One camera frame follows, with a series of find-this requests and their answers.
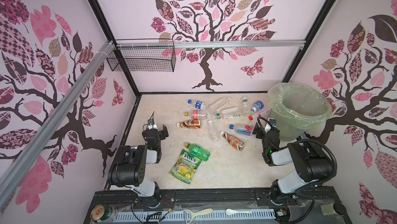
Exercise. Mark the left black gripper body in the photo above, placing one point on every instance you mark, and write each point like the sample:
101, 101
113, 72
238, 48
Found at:
152, 131

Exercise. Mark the red cap white bottle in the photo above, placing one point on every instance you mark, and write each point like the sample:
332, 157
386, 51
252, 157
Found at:
261, 113

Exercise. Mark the green soda bottle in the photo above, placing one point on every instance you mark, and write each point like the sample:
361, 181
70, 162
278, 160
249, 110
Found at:
198, 151

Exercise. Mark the Pocari Sweat bottle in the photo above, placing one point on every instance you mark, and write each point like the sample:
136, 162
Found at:
258, 105

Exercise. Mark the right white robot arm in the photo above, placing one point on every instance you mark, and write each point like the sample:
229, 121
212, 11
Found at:
313, 162

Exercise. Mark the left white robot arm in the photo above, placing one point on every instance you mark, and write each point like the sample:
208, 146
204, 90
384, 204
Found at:
129, 165

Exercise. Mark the green lined trash bin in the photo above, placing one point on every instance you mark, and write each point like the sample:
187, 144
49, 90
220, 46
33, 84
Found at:
296, 109

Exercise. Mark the blue cap Fiji bottle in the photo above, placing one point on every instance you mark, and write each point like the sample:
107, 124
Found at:
242, 129

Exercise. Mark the brown tea bottle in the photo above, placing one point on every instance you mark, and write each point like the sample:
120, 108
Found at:
233, 141

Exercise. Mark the green label small bottle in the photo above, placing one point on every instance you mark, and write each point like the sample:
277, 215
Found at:
246, 107

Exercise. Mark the large clear square bottle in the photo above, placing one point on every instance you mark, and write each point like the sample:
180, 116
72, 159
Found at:
227, 114

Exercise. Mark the Fox's candy bag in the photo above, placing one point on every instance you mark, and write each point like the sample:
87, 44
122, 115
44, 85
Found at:
185, 167

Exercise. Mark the brown Nescafe coffee bottle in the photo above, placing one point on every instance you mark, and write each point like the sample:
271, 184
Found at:
190, 124

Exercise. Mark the red label clear bottle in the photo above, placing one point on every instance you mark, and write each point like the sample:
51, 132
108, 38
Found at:
196, 114

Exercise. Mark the clear ribbed water bottle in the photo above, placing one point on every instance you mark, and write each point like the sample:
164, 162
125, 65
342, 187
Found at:
213, 131

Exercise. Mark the clear capless bottle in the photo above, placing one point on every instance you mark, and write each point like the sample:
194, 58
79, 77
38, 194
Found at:
219, 104

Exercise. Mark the blue label Pepsi water bottle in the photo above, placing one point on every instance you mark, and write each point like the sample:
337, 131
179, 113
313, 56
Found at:
198, 104

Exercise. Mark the white plastic spoon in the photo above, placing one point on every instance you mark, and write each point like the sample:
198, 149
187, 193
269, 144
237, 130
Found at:
231, 212

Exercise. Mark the cream plastic peeler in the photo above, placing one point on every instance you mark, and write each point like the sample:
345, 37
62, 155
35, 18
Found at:
193, 214

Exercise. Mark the green drink can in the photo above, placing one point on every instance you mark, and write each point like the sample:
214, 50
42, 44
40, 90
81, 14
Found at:
103, 213

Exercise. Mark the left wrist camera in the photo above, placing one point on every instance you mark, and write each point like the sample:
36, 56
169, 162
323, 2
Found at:
151, 124

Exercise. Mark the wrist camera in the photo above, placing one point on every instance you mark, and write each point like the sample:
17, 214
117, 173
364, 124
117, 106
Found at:
272, 123
151, 124

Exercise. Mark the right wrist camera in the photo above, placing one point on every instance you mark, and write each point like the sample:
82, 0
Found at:
272, 123

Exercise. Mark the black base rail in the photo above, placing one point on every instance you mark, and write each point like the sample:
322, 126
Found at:
200, 197

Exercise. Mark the black wire wall basket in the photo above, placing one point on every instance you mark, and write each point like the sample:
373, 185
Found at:
143, 55

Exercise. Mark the white slotted cable duct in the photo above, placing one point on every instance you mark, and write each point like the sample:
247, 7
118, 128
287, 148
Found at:
179, 216

